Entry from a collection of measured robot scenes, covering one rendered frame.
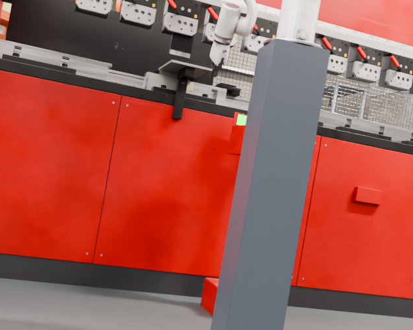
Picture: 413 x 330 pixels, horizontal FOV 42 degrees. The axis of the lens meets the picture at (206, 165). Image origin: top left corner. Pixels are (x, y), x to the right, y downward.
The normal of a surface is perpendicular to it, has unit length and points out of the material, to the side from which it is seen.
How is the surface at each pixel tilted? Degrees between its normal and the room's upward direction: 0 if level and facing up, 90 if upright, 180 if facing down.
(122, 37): 90
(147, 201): 90
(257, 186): 90
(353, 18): 90
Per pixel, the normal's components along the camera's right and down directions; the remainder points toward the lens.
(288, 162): 0.20, 0.02
